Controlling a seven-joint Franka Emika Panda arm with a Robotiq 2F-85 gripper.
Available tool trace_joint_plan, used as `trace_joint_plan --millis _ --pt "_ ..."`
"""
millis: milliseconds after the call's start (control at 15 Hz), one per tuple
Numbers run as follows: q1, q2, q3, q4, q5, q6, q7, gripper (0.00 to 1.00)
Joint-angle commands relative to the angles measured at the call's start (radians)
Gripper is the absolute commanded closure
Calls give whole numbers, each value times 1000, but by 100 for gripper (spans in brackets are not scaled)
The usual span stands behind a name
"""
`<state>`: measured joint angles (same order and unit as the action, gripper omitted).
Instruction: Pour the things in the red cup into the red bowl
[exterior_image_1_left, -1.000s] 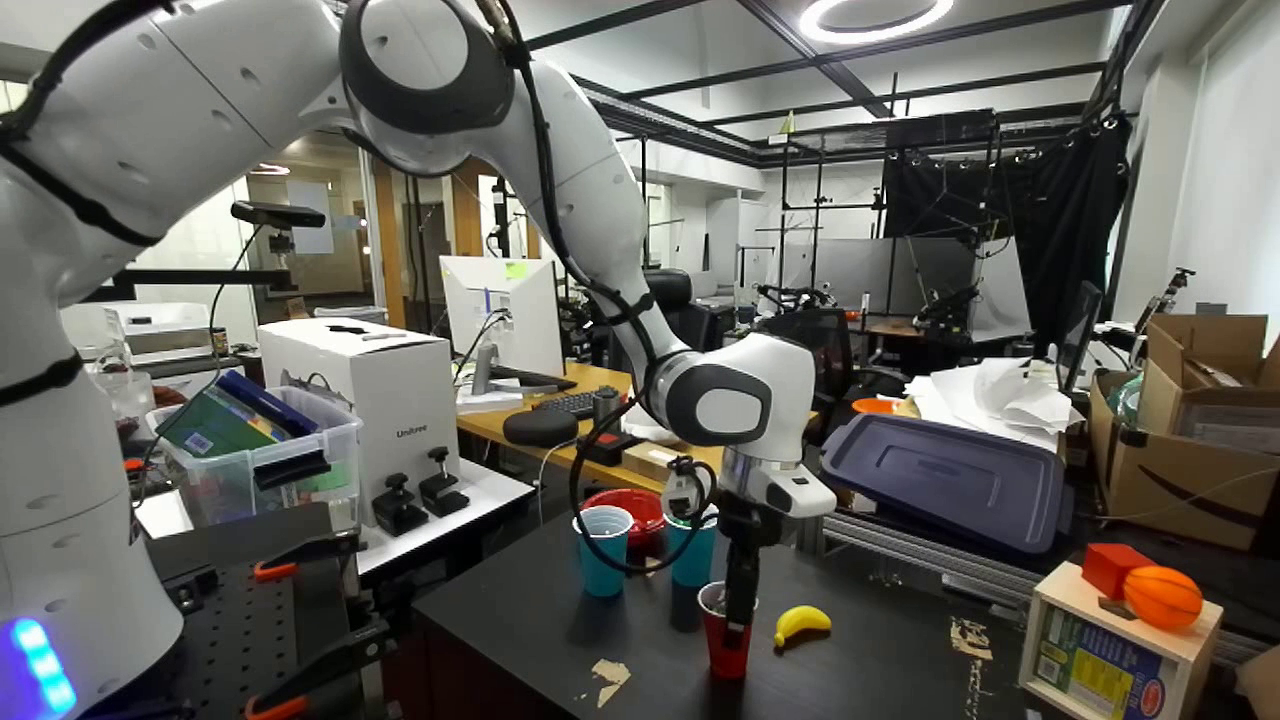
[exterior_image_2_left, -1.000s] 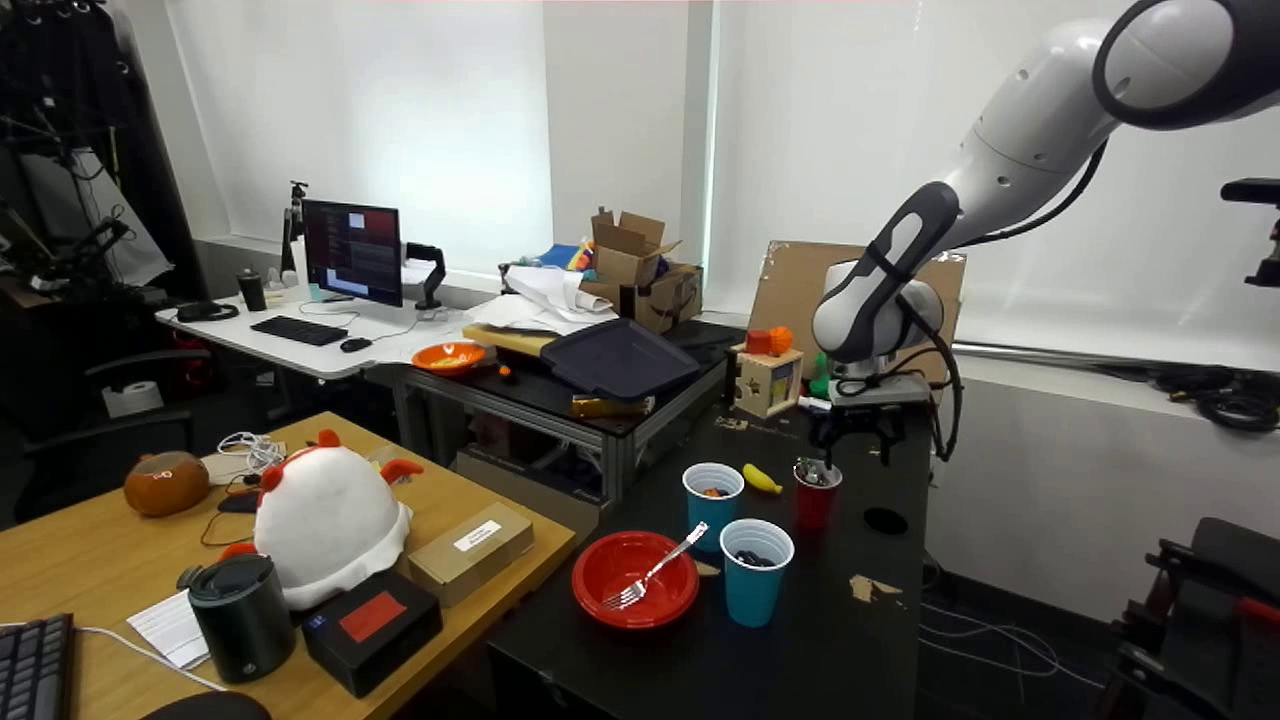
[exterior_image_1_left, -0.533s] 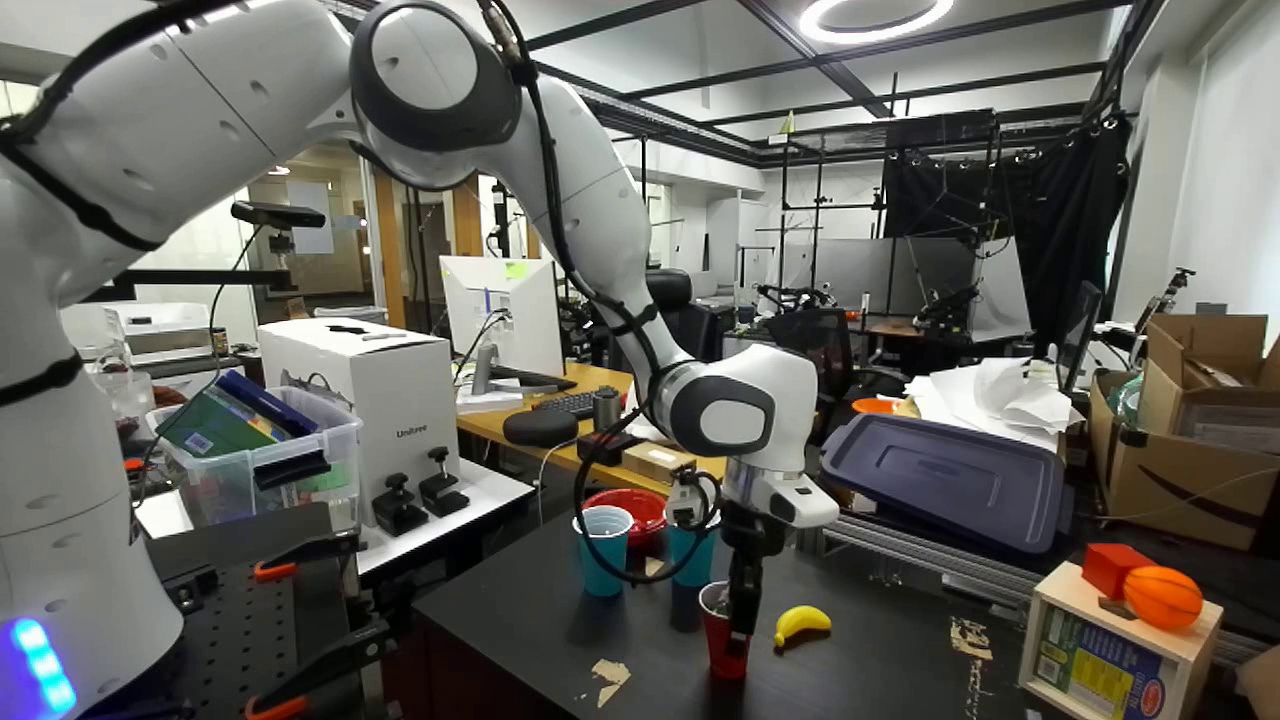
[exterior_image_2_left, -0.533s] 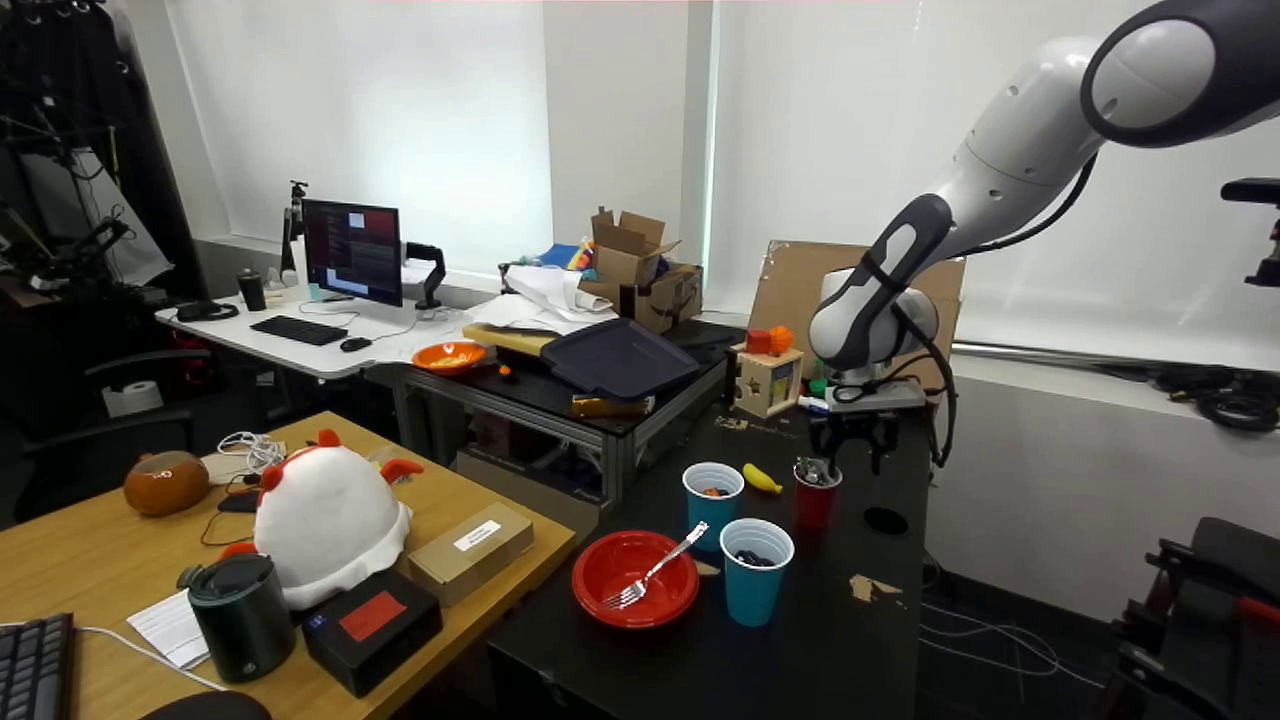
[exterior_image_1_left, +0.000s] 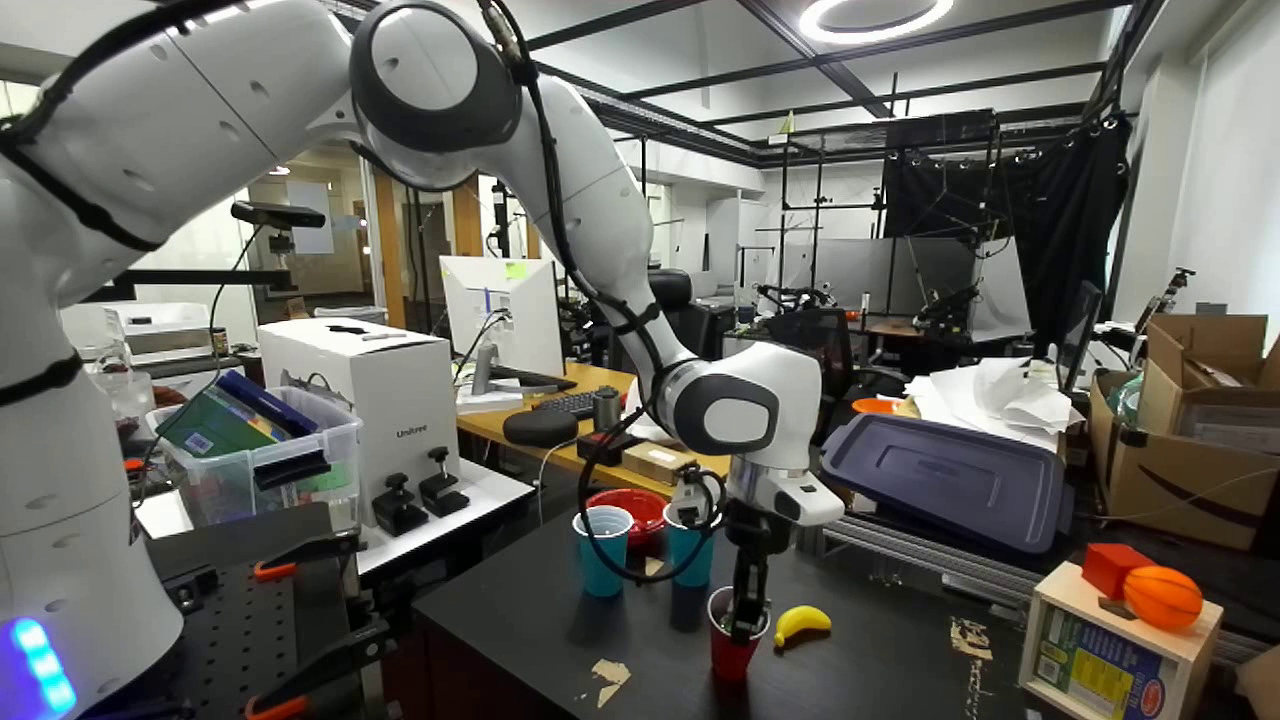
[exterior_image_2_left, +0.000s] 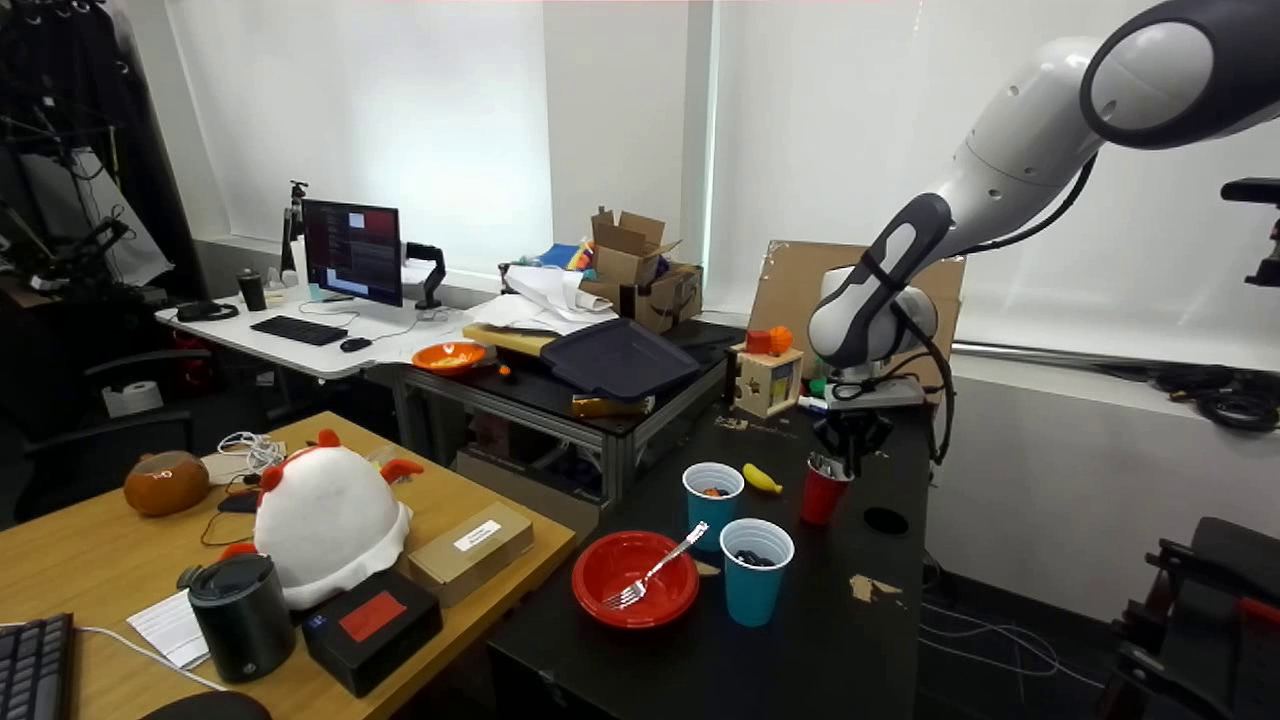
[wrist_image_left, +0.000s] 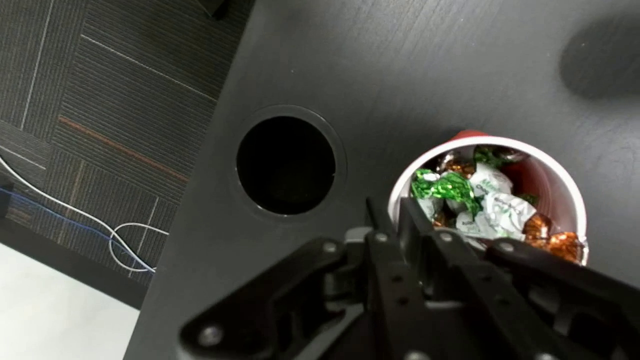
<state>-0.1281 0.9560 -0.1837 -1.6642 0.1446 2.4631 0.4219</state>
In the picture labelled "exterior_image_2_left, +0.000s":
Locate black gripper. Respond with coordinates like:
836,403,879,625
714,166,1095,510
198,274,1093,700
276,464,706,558
813,394,897,482

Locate red plastic cup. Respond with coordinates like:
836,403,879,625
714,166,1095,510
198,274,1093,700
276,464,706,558
797,453,856,533

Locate blue plastic cup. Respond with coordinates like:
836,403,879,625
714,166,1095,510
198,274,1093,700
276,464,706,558
714,517,798,632
681,458,746,553

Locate red plastic bowl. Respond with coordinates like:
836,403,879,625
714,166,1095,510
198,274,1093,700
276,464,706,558
567,528,704,632

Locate orange bowl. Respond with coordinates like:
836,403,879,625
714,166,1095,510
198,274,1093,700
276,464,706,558
406,340,501,382

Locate clear glass bowl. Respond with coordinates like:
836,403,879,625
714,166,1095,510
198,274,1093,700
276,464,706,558
210,424,288,470

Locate yellow toy banana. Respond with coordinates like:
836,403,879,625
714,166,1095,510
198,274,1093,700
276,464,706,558
740,458,788,498

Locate wooden shape sorter box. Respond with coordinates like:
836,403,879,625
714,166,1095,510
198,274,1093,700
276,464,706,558
727,340,809,424

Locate brown cardboard sheet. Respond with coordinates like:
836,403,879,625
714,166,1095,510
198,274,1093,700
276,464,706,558
742,241,969,407

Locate black case with lid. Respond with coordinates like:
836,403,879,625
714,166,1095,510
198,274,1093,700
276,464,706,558
536,317,706,403

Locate brown cardboard shipping box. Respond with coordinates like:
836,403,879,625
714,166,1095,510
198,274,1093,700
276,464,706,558
578,202,706,334

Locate white paper pile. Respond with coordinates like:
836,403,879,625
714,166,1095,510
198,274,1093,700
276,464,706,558
456,258,619,340

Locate tan cardboard box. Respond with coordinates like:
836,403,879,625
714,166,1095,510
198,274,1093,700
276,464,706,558
399,498,536,609

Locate black equipment rack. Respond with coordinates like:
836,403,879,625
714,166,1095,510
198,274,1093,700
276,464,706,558
1099,510,1280,720

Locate black desk stand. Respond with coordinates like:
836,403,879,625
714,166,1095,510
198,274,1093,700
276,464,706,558
399,241,450,317

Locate black box with red label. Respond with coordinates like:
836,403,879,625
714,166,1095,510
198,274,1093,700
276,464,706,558
296,565,445,700

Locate black computer monitor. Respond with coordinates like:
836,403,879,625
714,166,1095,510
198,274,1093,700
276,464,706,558
299,197,406,312

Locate slim black keyboard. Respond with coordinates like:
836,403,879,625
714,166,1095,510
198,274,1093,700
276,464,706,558
247,312,350,349

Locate white desk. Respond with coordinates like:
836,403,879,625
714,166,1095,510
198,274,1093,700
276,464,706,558
150,293,472,391

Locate black headphones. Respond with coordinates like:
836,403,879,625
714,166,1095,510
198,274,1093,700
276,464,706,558
170,297,245,324

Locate brown toy football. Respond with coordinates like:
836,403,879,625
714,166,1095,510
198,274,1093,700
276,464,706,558
120,449,215,519

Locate black rounded case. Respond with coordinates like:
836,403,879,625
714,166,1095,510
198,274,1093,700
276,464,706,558
135,689,276,720

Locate white paper sheet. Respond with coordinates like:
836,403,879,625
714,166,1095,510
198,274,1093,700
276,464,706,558
122,585,210,670

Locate white tissue box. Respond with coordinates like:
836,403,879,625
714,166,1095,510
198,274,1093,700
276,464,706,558
94,376,168,418

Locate black office chair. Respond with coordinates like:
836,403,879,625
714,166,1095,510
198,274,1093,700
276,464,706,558
0,285,203,528

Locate wooden desk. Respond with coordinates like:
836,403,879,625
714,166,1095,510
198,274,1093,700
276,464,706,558
0,407,578,720

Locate dark hanging coats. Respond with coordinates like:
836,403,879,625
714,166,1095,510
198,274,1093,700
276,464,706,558
0,0,210,312

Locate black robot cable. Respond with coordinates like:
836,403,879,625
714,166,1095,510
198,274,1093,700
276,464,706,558
916,331,965,470

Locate thin floor cables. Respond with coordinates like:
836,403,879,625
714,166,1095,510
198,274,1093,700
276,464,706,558
916,597,1113,696

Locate black cable bundle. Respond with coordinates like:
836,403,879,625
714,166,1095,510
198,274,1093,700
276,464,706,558
1150,362,1280,434

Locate black camera on stand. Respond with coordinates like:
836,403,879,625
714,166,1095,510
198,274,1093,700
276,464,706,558
1214,176,1280,293

